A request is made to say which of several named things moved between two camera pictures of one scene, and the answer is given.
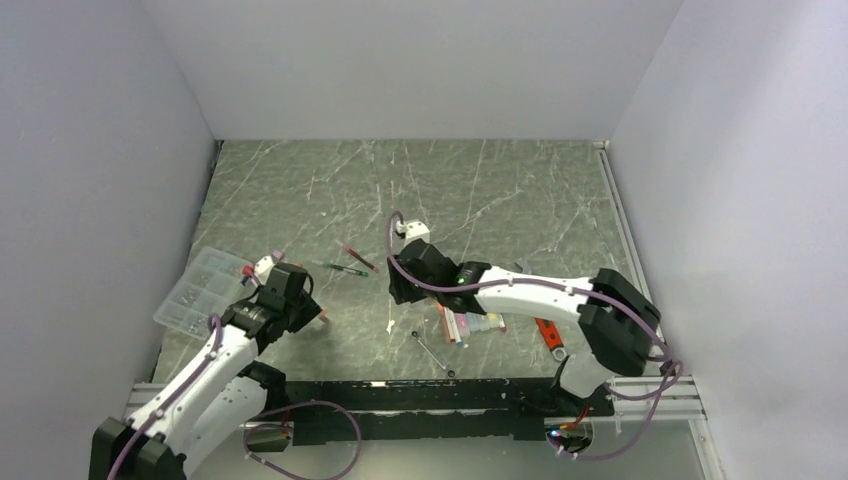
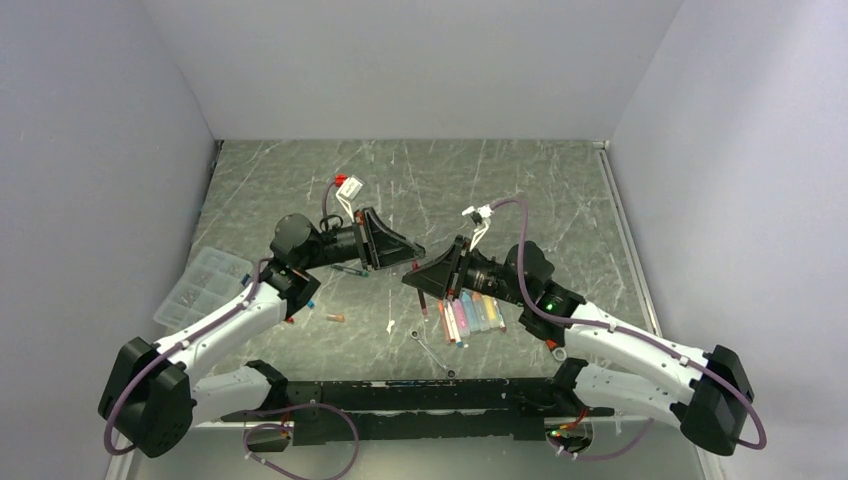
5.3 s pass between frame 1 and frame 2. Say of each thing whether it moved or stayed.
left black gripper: moved
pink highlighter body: stayed
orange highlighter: stayed
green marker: stayed
